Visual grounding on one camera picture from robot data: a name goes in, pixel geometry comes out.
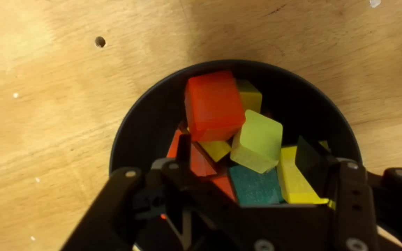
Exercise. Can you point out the pale lime cube block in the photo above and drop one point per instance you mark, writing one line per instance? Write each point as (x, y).
(257, 141)

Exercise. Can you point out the teal flat block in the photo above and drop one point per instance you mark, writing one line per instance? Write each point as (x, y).
(254, 188)

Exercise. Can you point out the large yellow block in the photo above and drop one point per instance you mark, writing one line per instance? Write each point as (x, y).
(294, 181)

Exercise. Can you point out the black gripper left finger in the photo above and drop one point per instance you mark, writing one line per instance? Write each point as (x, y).
(118, 209)

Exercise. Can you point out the small yellow block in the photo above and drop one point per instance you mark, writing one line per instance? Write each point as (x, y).
(215, 149)

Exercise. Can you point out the small red cube block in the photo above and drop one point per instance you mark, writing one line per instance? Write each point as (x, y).
(203, 163)

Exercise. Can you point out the black round bowl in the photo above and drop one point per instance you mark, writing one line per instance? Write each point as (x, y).
(154, 120)

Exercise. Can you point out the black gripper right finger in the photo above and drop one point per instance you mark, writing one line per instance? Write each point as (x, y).
(355, 200)

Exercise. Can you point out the large red rectangular block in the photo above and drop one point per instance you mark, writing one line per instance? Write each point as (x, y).
(213, 105)

